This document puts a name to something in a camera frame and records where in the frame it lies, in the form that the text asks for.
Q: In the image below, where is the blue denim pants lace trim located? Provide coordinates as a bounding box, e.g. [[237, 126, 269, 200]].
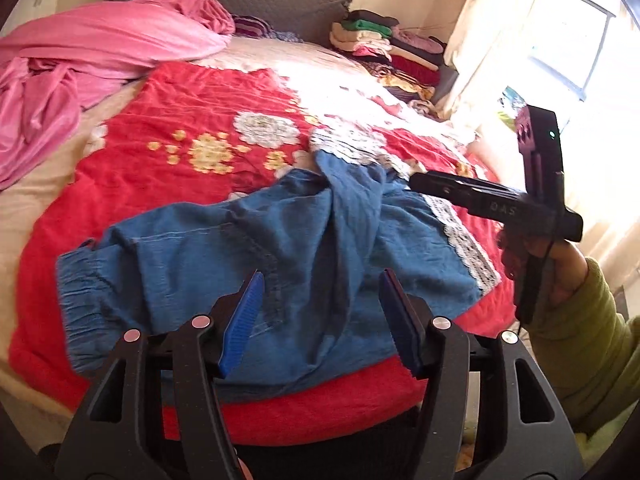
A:
[[56, 151, 501, 401]]

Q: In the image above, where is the right green sleeve forearm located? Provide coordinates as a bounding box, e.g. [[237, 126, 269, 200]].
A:
[[526, 258, 639, 434]]

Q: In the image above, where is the right hand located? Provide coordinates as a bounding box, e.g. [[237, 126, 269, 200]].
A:
[[497, 226, 589, 311]]

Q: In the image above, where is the cream window curtain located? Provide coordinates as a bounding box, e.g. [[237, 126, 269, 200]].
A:
[[442, 0, 639, 286]]

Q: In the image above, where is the stack of folded clothes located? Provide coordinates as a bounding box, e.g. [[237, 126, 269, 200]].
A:
[[329, 9, 458, 119]]

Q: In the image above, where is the red floral blanket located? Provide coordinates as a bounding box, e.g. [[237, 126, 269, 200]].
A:
[[8, 60, 519, 449]]

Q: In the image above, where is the cream bed sheet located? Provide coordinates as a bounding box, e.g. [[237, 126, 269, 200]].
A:
[[1, 37, 474, 420]]

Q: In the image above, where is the pink duvet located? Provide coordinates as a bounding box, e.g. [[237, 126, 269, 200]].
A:
[[1, 0, 235, 188]]

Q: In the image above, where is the striped purple pillow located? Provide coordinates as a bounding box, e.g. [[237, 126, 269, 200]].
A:
[[232, 14, 304, 44]]

